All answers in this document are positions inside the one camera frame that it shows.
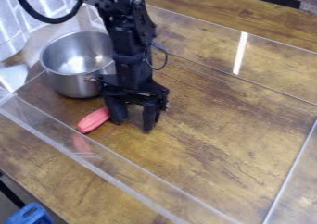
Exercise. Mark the stainless steel pot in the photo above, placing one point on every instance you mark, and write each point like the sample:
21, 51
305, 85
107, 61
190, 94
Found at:
74, 58

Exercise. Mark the clear acrylic barrier wall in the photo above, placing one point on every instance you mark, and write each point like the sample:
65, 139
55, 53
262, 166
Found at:
177, 205

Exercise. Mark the blue plastic crate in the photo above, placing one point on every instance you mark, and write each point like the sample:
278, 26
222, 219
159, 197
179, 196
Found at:
31, 214

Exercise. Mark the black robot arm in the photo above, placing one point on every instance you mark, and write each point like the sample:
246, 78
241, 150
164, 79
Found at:
131, 29

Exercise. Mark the white checkered curtain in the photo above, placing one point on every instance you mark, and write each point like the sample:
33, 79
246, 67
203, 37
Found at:
17, 24

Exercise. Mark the pink handled metal spoon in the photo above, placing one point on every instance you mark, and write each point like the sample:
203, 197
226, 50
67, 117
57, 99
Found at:
94, 120

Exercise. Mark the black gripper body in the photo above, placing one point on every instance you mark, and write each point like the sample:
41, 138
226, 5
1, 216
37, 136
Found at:
131, 82

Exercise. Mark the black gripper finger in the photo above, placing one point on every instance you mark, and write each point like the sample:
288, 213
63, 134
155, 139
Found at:
116, 109
150, 116

